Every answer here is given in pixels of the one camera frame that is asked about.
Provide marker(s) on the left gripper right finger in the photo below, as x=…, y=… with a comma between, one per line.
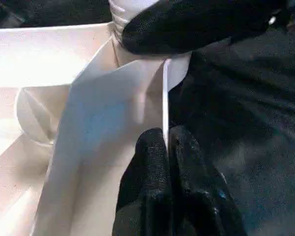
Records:
x=201, y=191

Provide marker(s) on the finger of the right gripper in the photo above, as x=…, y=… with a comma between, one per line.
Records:
x=196, y=24

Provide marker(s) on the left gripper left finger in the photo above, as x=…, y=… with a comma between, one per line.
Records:
x=145, y=191

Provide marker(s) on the white plastic table leg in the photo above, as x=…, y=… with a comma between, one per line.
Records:
x=120, y=14

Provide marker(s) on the white plastic table top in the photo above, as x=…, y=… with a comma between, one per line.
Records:
x=54, y=137

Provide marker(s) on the black plastic mat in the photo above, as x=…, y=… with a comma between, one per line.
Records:
x=250, y=123

